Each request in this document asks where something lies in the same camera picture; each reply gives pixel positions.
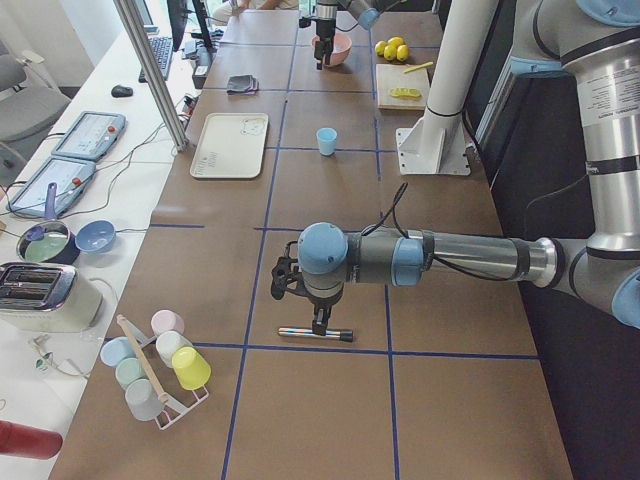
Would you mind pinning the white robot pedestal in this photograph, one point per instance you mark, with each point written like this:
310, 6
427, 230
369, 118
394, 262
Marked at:
435, 145

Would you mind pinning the pink bowl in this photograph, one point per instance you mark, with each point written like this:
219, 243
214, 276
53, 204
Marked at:
342, 44

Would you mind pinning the grey cup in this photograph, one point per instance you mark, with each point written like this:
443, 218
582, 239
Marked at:
142, 400

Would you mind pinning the blue bowl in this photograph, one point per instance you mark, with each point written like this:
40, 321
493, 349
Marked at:
96, 237

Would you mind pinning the yellow cup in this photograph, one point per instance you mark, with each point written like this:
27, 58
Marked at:
191, 368

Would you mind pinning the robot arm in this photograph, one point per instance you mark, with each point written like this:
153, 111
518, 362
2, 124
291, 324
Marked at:
597, 42
364, 12

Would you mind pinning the black keyboard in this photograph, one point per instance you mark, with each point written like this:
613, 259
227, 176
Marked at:
162, 49

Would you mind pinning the white cup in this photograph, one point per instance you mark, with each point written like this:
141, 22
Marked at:
168, 343

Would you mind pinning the white cup rack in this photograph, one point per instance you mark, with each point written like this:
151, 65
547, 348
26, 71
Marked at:
173, 408

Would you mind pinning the cream bear tray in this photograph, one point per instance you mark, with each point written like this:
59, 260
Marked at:
231, 146

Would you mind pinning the teach pendant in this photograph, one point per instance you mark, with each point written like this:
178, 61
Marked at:
72, 176
91, 136

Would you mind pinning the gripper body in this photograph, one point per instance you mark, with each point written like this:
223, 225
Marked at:
325, 27
320, 301

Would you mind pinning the grey folded cloth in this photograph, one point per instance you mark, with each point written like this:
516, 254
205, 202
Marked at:
242, 84

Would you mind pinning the red bottle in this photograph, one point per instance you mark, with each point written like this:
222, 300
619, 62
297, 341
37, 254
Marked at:
29, 442

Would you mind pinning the yellow lemon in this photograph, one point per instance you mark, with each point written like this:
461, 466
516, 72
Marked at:
380, 48
390, 53
396, 41
402, 53

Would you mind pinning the wooden cutting board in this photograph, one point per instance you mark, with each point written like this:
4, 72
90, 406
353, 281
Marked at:
390, 77

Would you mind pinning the cream toaster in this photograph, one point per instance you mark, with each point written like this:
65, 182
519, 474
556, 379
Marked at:
51, 298

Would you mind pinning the light blue cup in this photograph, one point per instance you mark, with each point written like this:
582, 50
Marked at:
326, 140

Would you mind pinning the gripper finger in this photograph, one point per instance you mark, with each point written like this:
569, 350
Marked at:
326, 315
317, 321

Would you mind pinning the yellow plastic knife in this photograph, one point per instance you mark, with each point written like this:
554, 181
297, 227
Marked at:
414, 68

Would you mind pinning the pink cup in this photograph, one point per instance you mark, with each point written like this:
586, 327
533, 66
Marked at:
166, 320

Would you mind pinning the lemon slices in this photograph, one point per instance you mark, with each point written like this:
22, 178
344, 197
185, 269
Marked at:
405, 93

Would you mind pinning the black mouse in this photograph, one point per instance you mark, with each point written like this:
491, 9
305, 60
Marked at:
121, 91

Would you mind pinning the blue saucepan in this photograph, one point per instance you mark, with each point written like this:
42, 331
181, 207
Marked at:
49, 241

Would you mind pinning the aluminium frame post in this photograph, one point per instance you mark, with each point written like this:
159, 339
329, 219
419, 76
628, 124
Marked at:
133, 26

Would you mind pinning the green cup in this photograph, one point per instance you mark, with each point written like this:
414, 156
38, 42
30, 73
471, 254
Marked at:
128, 371

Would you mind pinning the steel muddler with black tip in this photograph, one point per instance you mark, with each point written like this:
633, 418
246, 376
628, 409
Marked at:
342, 335

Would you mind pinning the office chair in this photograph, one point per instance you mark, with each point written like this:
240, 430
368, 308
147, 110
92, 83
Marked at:
28, 112

